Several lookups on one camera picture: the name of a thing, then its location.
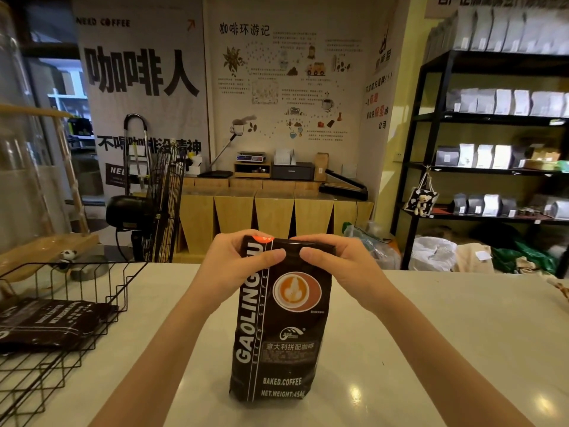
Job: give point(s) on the person's right hand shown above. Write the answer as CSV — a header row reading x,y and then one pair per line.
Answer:
x,y
351,273

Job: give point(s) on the person's left hand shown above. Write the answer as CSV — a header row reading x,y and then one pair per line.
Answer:
x,y
222,266

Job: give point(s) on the person's right thumb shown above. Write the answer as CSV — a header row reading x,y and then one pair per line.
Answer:
x,y
316,257

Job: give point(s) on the person's left thumb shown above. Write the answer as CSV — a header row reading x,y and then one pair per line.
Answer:
x,y
266,260

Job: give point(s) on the black coffee bag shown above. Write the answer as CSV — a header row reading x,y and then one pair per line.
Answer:
x,y
284,333
49,324

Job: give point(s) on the person's right forearm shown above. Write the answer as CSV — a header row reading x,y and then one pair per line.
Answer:
x,y
435,360

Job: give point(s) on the person's left forearm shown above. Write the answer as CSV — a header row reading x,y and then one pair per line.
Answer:
x,y
164,355

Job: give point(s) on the wooden panelled counter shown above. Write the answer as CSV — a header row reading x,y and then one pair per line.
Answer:
x,y
275,213

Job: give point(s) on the pile of clear plastic bags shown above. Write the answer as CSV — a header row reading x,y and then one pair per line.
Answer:
x,y
378,248

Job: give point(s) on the black heat sealer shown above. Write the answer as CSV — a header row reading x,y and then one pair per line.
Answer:
x,y
343,189

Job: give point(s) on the black printer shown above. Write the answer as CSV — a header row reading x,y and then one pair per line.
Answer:
x,y
292,171

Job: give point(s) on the brown kraft paper bag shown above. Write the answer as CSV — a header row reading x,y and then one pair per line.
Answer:
x,y
321,167

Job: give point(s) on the small wooden shelf box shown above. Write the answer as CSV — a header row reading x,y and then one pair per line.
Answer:
x,y
252,169

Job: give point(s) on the black desk lamp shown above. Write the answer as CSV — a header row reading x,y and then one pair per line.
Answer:
x,y
218,173

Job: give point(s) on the white paper bags on printer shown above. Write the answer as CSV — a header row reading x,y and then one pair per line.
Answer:
x,y
283,157

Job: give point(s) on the small digital scale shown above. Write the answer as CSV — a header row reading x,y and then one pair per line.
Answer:
x,y
250,156

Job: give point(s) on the black floor fan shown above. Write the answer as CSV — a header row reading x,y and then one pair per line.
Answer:
x,y
164,204

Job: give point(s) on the white plastic sack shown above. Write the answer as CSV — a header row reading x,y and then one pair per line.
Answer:
x,y
432,254

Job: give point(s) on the hanging tote with teddy bear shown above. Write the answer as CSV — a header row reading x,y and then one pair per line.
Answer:
x,y
421,200

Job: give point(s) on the dark grey coffee pouch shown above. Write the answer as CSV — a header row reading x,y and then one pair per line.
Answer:
x,y
475,204
508,207
446,156
459,203

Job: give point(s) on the beige cloth bag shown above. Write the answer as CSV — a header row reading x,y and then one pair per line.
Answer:
x,y
473,258

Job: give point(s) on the black metal shelf rack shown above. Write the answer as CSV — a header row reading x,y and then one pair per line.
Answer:
x,y
429,128

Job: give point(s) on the silver hand truck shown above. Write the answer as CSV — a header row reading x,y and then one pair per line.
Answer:
x,y
131,146

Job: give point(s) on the white coffee pouch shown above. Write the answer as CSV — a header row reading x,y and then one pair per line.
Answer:
x,y
502,157
484,156
491,205
466,155

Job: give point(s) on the small panda figure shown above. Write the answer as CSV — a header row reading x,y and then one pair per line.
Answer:
x,y
67,256

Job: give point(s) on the green plastic bag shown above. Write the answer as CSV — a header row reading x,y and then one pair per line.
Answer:
x,y
529,258

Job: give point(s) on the wooden rod stand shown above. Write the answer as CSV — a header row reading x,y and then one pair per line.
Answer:
x,y
71,173

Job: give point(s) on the white banner with black characters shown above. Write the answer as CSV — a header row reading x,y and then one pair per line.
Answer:
x,y
142,75

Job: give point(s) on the wooden tray board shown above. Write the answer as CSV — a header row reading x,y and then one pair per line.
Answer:
x,y
40,253

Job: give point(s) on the black coffee bag lying flat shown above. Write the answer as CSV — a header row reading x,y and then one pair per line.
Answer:
x,y
49,324

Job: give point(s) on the row of pale grey pouches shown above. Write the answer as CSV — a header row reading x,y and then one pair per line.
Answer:
x,y
506,103

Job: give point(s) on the brown cardboard box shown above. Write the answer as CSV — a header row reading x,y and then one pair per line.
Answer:
x,y
541,157

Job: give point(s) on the row of tall grey bags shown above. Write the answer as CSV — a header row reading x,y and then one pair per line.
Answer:
x,y
498,31

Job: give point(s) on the illustrated wall poster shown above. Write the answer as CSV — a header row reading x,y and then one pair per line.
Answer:
x,y
284,75

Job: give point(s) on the narrow wall sign, red characters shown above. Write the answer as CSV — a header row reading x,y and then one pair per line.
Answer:
x,y
381,84

